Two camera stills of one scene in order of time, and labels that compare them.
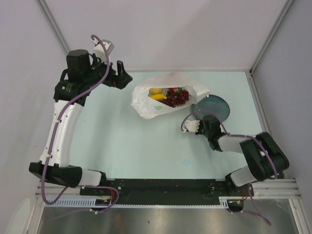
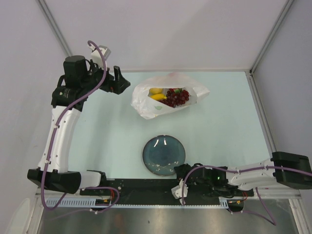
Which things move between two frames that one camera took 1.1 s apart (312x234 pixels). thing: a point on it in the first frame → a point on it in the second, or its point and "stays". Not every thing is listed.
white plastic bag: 145,107 stays
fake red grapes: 175,99 stays
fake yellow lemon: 155,90 stays
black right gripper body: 201,130 → 190,182
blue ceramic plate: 213,104 → 162,153
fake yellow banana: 159,96 stays
